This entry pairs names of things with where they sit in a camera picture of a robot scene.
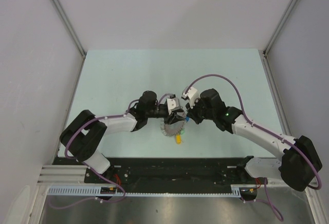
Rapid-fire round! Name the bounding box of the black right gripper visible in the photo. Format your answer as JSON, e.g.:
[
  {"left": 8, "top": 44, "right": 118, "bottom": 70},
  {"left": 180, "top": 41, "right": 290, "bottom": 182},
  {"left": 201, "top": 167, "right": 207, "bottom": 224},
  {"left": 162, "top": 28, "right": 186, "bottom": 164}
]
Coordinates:
[{"left": 186, "top": 97, "right": 215, "bottom": 125}]

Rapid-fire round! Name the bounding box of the steel disc with key rings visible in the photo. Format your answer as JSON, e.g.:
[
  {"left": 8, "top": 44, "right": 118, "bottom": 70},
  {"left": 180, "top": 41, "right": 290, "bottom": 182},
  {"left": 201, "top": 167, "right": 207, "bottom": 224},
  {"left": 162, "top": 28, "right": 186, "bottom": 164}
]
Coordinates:
[{"left": 160, "top": 121, "right": 186, "bottom": 137}]

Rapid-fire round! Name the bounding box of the yellow tag key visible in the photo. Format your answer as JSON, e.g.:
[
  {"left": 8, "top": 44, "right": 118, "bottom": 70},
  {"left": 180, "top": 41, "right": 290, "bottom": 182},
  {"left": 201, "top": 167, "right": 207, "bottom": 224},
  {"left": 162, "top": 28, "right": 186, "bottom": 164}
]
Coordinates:
[{"left": 175, "top": 134, "right": 183, "bottom": 144}]

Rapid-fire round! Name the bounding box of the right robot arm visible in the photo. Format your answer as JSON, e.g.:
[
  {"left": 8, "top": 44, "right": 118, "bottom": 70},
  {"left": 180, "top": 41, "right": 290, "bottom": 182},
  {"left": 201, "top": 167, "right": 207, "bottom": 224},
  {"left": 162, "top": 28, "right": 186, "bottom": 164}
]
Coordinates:
[{"left": 181, "top": 87, "right": 322, "bottom": 192}]

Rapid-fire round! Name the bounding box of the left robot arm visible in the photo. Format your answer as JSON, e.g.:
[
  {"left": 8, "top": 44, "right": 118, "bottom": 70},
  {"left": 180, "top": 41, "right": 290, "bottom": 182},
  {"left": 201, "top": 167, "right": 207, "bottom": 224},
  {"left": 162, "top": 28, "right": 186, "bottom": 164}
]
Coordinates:
[{"left": 60, "top": 90, "right": 186, "bottom": 183}]

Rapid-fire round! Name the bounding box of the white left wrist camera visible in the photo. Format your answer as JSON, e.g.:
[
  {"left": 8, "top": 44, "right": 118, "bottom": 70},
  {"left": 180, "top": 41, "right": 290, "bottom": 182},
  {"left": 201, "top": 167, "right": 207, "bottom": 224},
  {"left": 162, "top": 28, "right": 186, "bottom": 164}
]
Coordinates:
[{"left": 166, "top": 95, "right": 181, "bottom": 115}]

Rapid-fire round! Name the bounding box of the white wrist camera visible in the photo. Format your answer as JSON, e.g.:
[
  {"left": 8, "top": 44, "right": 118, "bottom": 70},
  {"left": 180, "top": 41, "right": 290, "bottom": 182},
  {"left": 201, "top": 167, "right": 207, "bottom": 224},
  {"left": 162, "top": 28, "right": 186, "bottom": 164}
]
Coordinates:
[
  {"left": 181, "top": 86, "right": 199, "bottom": 108},
  {"left": 166, "top": 95, "right": 181, "bottom": 115}
]

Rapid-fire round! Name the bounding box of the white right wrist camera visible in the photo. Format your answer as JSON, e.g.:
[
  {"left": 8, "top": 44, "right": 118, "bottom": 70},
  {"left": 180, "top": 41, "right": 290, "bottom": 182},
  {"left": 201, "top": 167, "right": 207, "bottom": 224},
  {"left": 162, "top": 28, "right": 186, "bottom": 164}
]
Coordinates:
[{"left": 181, "top": 86, "right": 199, "bottom": 108}]

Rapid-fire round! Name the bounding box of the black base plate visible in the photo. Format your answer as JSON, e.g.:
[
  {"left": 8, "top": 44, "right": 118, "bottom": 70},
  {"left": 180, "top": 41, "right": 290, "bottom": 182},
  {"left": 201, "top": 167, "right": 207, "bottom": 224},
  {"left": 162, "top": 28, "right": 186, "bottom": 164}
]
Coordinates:
[{"left": 52, "top": 156, "right": 269, "bottom": 193}]

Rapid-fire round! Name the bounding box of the aluminium rail right side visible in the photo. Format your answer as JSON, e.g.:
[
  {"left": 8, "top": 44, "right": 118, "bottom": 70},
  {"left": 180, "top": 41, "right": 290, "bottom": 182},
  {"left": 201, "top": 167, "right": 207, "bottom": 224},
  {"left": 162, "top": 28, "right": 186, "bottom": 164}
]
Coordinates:
[{"left": 259, "top": 51, "right": 291, "bottom": 135}]

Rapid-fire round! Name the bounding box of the white slotted cable duct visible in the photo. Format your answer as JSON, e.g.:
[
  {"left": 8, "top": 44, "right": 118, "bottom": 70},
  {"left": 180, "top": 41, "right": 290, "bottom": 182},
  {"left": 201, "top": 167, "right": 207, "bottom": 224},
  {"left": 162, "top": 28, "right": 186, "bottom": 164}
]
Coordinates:
[{"left": 47, "top": 184, "right": 244, "bottom": 198}]

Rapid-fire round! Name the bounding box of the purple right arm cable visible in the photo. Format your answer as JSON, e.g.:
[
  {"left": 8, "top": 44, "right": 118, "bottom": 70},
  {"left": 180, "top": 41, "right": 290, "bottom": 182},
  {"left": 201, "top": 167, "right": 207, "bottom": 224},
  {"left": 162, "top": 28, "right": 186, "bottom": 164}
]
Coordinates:
[{"left": 186, "top": 73, "right": 323, "bottom": 190}]

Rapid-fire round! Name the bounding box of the right aluminium frame post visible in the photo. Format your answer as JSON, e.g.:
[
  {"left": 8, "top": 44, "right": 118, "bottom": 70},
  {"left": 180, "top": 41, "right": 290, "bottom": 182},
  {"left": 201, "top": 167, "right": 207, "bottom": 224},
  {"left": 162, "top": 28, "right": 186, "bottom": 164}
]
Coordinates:
[{"left": 262, "top": 0, "right": 299, "bottom": 57}]

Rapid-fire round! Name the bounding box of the aluminium frame post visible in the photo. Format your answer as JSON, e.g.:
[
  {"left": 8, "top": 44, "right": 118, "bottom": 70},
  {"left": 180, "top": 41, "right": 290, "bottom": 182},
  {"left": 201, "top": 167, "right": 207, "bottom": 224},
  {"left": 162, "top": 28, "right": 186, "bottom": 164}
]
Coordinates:
[
  {"left": 262, "top": 0, "right": 299, "bottom": 57},
  {"left": 50, "top": 0, "right": 86, "bottom": 59}
]

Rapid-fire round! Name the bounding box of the left aluminium frame post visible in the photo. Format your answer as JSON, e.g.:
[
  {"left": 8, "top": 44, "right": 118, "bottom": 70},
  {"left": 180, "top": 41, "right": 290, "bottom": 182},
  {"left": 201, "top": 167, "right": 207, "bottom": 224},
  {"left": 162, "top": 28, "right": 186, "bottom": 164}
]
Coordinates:
[{"left": 50, "top": 0, "right": 86, "bottom": 59}]

